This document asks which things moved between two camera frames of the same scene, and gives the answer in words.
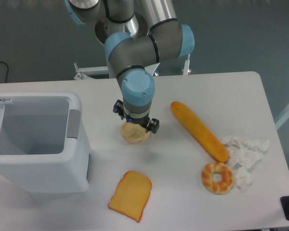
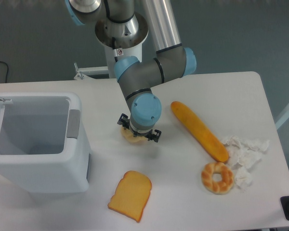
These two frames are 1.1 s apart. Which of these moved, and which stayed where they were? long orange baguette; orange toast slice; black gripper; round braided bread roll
Moved: black gripper
Stayed: round braided bread roll; orange toast slice; long orange baguette
